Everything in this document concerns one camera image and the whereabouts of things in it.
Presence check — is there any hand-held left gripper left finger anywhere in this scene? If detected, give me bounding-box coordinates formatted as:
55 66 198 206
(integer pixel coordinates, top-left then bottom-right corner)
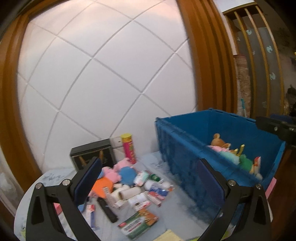
25 157 103 241

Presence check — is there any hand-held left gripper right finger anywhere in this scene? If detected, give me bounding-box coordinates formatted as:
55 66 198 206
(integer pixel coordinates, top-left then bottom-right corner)
195 158 271 241

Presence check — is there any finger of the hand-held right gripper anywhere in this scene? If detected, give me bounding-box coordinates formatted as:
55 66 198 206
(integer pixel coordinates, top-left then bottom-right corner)
255 115 296 143

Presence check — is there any blue plastic storage bin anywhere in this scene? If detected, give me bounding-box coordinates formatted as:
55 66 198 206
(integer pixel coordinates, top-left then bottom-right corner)
155 108 286 218

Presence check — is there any pink pig plush orange dress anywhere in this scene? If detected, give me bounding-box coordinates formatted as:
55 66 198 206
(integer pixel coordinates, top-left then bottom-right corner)
89 166 122 198

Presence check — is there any black gift box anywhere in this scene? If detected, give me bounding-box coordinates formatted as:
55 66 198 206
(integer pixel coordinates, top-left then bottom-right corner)
70 138 116 172

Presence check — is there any white blue small packet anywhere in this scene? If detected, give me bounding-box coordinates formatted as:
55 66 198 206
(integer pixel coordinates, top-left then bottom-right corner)
84 204 96 229

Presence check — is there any teal plush toy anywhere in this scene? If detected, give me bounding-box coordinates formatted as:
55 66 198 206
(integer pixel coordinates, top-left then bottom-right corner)
220 148 240 164

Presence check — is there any black remote control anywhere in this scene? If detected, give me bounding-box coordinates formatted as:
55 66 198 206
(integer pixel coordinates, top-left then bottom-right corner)
97 197 118 223

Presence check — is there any white bandage roll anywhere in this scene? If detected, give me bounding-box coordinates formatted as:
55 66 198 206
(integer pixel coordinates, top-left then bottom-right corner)
110 186 141 202

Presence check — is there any pink pig plush blue dress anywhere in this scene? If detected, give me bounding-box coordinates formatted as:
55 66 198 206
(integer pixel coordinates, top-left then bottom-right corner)
113 158 137 186

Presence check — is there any green plush toy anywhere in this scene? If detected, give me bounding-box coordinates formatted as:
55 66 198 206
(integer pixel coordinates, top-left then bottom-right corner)
238 155 255 173

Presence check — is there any brown bear plush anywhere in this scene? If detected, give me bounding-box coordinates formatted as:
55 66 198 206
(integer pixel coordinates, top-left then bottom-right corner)
211 133 232 149

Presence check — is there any blue white box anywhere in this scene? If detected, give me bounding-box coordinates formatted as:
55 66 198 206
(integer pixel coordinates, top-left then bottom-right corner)
149 185 170 197

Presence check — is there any red yellow snack can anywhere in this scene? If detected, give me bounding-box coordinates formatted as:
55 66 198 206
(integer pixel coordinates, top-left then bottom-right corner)
121 133 137 164

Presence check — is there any white green tube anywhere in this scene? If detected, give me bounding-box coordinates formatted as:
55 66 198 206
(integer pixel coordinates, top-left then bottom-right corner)
134 171 151 186

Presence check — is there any red white small box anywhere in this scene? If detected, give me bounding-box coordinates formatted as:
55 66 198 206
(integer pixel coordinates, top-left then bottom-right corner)
133 200 151 211

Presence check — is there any rolled patterned rug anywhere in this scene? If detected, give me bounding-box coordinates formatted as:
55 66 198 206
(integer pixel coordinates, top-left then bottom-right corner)
233 54 251 116

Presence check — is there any pink towel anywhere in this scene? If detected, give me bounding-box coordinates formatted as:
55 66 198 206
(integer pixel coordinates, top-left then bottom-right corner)
266 178 277 197

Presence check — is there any green white medicine box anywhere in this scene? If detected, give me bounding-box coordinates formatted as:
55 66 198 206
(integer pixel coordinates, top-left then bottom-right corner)
118 212 151 240

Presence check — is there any yellow paper booklet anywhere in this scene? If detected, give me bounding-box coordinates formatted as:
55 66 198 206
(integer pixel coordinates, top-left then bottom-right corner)
153 229 183 241

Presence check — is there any wooden slatted railing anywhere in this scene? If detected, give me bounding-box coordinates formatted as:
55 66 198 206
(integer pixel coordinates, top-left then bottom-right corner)
223 5 296 116

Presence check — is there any white padded headboard panel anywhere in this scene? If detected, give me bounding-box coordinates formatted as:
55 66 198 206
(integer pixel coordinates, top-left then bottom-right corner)
17 0 197 163

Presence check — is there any brown wooden frame post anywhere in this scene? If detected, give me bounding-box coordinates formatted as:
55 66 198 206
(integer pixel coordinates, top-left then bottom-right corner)
178 0 238 116
0 0 47 193

